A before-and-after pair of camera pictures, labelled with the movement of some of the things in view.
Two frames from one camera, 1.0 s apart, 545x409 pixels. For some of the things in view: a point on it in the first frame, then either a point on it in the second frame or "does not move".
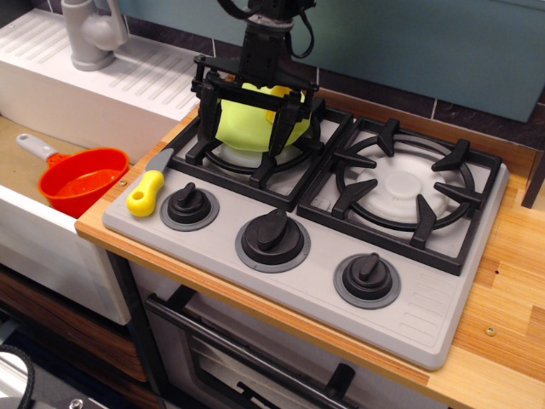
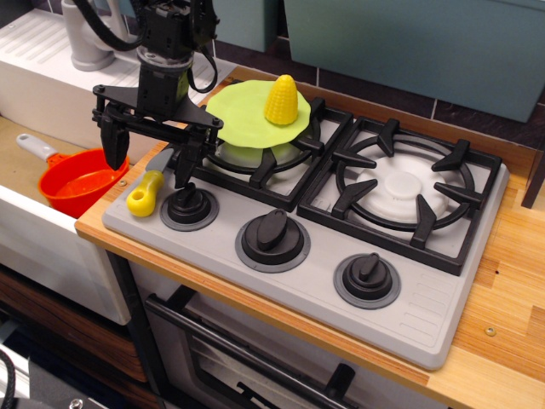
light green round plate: (249, 127) does not move
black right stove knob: (367, 281) does not move
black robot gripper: (255, 77) → (161, 99)
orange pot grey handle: (73, 181) does not move
